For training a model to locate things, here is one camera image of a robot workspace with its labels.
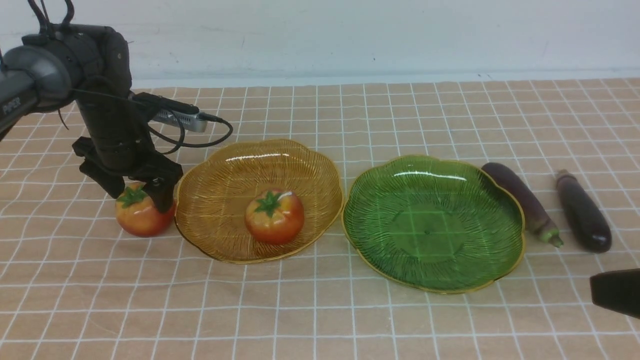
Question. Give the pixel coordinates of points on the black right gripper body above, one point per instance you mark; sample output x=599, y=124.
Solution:
x=617, y=291

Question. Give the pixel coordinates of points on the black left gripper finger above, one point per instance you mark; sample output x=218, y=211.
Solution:
x=161, y=192
x=113, y=184

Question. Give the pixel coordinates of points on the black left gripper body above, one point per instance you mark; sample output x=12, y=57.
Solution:
x=120, y=138

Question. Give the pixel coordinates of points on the red-orange toy tomato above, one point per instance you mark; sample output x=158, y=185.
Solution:
x=136, y=213
x=275, y=217

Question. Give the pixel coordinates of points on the dark purple toy eggplant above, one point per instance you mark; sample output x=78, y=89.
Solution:
x=584, y=217

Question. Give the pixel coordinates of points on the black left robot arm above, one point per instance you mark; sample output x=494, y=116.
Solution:
x=89, y=65

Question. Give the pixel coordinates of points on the amber ribbed plastic plate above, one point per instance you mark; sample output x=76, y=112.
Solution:
x=211, y=198

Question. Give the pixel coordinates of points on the purple toy eggplant green stem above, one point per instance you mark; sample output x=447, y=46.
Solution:
x=537, y=221

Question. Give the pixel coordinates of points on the green ribbed plastic plate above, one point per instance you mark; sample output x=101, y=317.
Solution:
x=437, y=225

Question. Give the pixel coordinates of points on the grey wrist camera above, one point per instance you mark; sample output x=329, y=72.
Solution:
x=170, y=112

